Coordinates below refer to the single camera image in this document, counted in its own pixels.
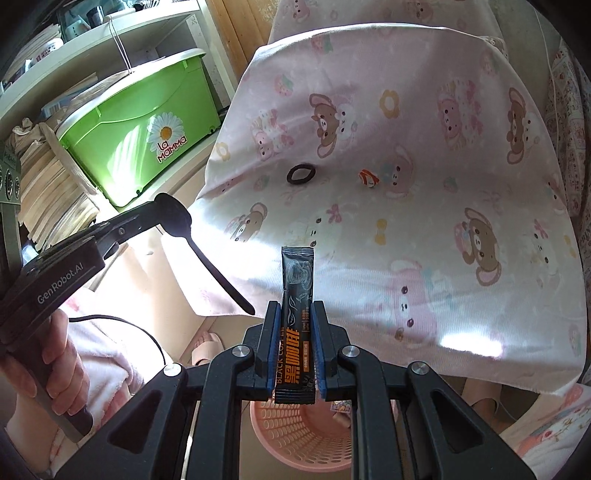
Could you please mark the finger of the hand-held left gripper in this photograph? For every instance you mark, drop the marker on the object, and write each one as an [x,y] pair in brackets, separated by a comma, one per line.
[129,224]

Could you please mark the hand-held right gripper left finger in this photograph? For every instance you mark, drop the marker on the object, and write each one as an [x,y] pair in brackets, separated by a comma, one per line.
[273,341]

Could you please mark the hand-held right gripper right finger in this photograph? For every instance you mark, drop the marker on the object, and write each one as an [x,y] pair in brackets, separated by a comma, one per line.
[318,341]

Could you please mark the black plastic spoon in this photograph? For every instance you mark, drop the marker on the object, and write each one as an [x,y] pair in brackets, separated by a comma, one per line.
[178,217]

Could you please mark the black coffee sachet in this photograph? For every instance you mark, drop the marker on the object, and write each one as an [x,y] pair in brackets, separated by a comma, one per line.
[298,277]

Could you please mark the pink plastic basket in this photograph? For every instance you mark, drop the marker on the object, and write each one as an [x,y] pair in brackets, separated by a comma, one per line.
[295,434]

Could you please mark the person's left hand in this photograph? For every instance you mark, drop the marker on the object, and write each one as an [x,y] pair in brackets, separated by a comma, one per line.
[64,364]

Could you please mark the pink slipper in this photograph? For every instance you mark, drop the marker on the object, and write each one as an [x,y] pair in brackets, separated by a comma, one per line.
[480,392]
[207,346]

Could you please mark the stack of beige books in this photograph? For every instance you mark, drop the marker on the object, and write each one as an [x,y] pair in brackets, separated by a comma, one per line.
[51,184]

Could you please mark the pink fleece robe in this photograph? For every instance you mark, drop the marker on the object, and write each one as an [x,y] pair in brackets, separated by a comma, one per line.
[106,360]

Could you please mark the pink cartoon printed blanket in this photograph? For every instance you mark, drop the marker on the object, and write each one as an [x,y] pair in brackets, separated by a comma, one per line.
[415,277]

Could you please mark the red white candy wrapper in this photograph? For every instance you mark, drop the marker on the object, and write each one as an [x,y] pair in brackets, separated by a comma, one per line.
[368,177]

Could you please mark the row of thin shelved books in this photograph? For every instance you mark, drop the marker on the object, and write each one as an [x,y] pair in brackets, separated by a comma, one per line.
[37,50]

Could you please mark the white shelf unit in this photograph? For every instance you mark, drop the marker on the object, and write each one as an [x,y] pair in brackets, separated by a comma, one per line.
[194,27]

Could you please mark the pink patterned clothing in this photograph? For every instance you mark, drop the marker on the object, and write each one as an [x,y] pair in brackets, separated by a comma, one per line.
[549,429]

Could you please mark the pink bear print bedding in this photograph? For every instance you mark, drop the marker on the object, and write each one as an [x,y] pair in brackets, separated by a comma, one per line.
[369,14]

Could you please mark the white small-print patterned cloth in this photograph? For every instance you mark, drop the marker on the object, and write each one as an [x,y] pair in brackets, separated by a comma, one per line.
[572,115]

